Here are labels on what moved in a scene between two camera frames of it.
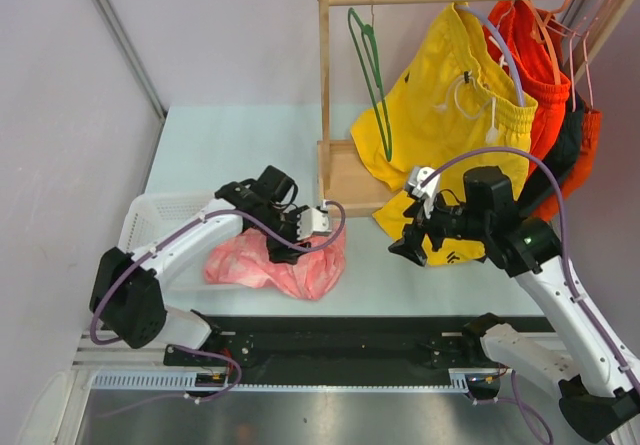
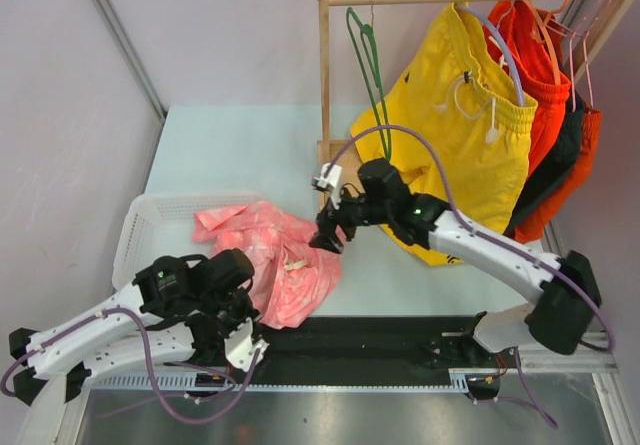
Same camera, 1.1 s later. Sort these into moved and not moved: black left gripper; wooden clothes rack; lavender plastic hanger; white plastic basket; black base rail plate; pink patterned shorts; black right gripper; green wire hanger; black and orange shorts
Moved: black left gripper; pink patterned shorts; black right gripper
Not moved: green wire hanger; wooden clothes rack; black and orange shorts; white plastic basket; lavender plastic hanger; black base rail plate
